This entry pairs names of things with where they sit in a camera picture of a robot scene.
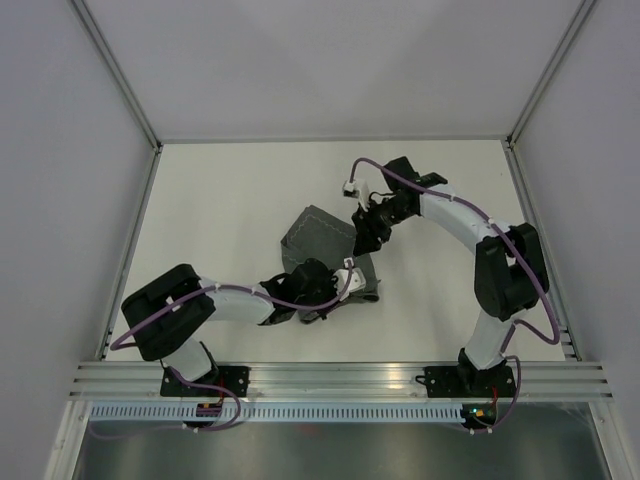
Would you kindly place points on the aluminium frame post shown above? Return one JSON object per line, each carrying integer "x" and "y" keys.
{"x": 100, "y": 43}
{"x": 552, "y": 67}

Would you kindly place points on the left aluminium frame post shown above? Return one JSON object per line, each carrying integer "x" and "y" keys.
{"x": 100, "y": 43}

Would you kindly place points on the wrist white camera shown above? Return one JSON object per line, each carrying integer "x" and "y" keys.
{"x": 357, "y": 189}
{"x": 352, "y": 282}

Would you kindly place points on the aluminium front rail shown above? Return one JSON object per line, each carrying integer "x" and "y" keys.
{"x": 350, "y": 382}

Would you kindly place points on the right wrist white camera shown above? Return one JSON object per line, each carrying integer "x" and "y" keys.
{"x": 357, "y": 189}

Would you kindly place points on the grey cloth napkin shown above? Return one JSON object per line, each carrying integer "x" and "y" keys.
{"x": 319, "y": 235}

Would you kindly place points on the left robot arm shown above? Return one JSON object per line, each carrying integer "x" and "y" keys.
{"x": 164, "y": 315}

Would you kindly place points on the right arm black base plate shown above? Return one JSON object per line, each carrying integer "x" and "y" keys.
{"x": 460, "y": 382}

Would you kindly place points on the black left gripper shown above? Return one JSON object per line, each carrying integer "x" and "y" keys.
{"x": 330, "y": 281}

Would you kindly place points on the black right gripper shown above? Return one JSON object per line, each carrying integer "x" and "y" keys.
{"x": 368, "y": 230}

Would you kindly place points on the white slotted cable duct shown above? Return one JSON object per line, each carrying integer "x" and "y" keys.
{"x": 295, "y": 412}

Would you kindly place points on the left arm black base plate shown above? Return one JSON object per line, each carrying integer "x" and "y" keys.
{"x": 235, "y": 378}

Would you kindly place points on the right aluminium frame post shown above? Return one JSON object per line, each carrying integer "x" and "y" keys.
{"x": 552, "y": 67}

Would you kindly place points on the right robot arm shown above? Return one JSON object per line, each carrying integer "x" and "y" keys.
{"x": 510, "y": 274}

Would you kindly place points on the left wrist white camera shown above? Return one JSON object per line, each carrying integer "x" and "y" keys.
{"x": 352, "y": 282}

